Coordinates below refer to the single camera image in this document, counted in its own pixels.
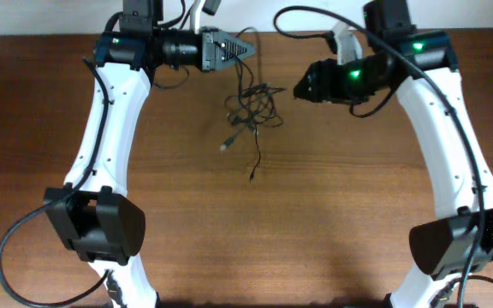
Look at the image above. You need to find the black thin plug cable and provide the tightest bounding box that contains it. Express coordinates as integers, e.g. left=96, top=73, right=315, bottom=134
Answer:
left=224, top=83, right=286, bottom=183

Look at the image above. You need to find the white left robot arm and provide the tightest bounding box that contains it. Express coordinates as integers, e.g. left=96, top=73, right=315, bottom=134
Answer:
left=44, top=0, right=255, bottom=307

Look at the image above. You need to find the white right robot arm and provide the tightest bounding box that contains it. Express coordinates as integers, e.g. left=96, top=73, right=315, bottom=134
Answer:
left=294, top=1, right=493, bottom=307

